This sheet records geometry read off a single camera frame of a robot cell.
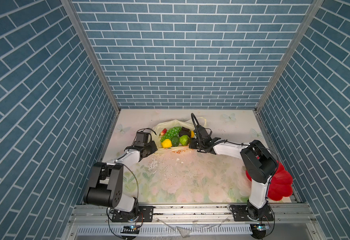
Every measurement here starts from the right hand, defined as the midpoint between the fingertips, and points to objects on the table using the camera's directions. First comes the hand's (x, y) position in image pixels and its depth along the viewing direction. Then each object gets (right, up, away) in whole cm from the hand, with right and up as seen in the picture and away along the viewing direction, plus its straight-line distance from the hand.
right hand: (189, 140), depth 97 cm
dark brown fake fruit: (-3, +6, +5) cm, 8 cm away
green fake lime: (-3, +1, -1) cm, 3 cm away
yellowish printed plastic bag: (-20, +8, -2) cm, 21 cm away
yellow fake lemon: (-15, -2, -1) cm, 15 cm away
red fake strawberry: (-18, +5, +5) cm, 19 cm away
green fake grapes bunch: (-12, +5, +5) cm, 14 cm away
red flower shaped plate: (+52, -24, -12) cm, 59 cm away
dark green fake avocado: (-9, 0, 0) cm, 9 cm away
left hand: (-21, -3, -3) cm, 22 cm away
